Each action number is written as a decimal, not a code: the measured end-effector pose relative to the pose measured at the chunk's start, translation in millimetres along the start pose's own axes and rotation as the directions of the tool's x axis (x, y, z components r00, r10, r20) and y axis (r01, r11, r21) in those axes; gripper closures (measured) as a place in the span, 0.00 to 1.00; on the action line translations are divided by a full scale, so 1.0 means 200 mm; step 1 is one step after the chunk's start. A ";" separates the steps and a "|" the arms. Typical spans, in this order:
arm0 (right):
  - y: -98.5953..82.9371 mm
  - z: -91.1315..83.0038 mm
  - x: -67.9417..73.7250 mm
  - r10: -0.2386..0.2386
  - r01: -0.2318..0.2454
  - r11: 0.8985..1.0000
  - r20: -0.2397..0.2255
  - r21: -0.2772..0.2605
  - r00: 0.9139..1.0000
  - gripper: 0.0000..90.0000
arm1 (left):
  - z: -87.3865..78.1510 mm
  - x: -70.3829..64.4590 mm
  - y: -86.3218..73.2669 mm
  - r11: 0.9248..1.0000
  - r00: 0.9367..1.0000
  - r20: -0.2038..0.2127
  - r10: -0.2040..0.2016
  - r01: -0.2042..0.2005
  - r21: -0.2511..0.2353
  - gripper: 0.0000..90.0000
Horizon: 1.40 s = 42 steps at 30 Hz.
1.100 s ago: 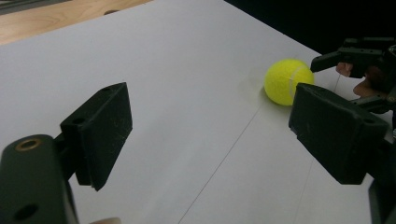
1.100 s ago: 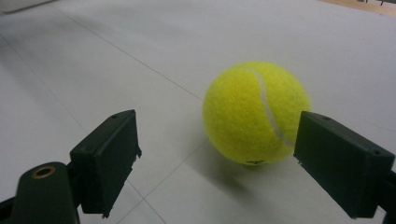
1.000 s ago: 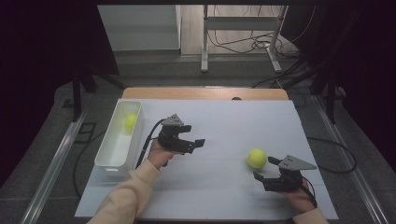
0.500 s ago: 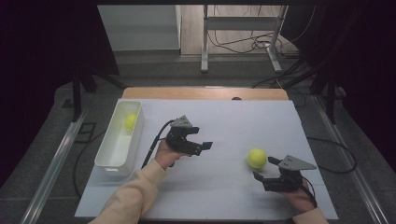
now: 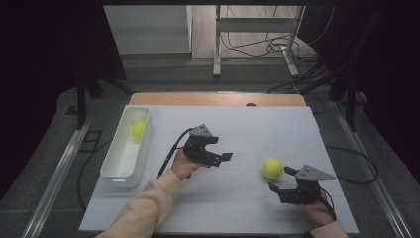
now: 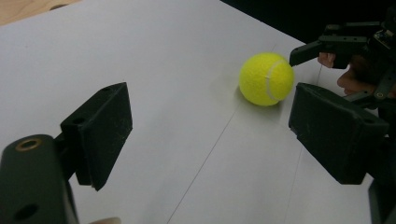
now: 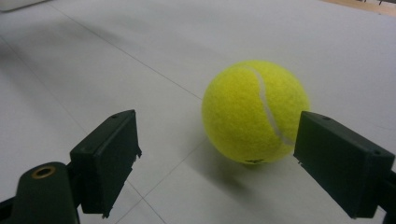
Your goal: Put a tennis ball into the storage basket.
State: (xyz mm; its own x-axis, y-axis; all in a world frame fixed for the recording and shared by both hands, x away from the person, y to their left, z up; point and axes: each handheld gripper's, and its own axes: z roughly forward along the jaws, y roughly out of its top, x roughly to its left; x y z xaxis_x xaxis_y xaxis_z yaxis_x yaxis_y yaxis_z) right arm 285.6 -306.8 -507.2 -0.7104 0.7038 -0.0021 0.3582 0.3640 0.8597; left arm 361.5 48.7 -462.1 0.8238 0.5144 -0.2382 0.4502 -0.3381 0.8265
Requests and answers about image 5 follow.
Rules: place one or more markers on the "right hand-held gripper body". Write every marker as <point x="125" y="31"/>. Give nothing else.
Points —
<point x="303" y="195"/>

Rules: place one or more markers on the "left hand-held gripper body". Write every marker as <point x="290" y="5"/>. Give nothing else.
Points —
<point x="198" y="150"/>

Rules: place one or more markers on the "yellow tennis ball black mark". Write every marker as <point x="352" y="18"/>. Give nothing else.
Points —
<point x="138" y="130"/>

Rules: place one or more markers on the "white plastic bin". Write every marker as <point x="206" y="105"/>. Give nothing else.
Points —
<point x="124" y="162"/>

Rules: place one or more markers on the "person's left hand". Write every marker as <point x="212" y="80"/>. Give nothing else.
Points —
<point x="181" y="165"/>

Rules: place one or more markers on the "person's right hand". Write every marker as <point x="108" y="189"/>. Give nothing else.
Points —
<point x="317" y="213"/>

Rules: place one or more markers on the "white table sheet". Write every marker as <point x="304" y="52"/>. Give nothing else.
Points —
<point x="247" y="129"/>

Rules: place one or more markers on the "black stand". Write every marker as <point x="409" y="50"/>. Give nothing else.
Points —
<point x="350" y="105"/>
<point x="81" y="102"/>

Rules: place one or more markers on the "white cabinet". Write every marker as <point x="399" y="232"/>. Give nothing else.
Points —
<point x="148" y="29"/>

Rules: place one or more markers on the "dark curtain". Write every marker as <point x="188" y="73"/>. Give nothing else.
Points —
<point x="389" y="82"/>
<point x="39" y="66"/>

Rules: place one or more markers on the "metal floor rail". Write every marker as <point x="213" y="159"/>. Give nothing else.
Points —
<point x="56" y="178"/>
<point x="384" y="198"/>

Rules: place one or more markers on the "black floor frame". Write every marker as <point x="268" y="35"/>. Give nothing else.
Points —
<point x="89" y="150"/>

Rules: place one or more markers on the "white metal stand frame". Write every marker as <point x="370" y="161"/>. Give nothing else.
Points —
<point x="254" y="24"/>

